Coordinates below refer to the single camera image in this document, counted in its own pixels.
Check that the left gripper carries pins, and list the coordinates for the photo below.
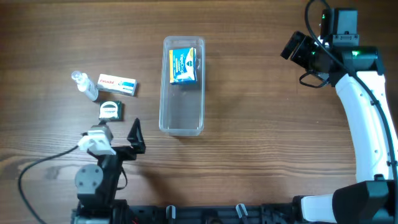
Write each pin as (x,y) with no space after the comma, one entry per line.
(121,151)

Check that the blue VapoDrops box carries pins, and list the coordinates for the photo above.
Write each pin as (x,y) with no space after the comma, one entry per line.
(182,63)

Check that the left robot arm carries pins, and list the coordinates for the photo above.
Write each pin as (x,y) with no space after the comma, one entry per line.
(97,184)

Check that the green Zam-Buk box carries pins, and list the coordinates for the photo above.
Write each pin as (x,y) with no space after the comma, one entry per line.
(111,111)

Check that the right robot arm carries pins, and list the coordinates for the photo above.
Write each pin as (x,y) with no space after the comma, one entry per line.
(357,76)

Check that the white red medicine box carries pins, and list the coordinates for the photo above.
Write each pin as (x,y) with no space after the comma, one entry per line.
(119,85)

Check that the clear plastic container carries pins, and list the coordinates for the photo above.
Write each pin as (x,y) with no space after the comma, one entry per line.
(182,107)

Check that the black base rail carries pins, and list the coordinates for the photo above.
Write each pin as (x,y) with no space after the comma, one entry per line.
(240,213)

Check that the clear spray bottle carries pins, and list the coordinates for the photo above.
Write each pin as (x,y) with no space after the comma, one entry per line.
(85,85)

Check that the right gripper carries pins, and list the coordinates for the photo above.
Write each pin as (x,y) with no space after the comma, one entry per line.
(299,50)

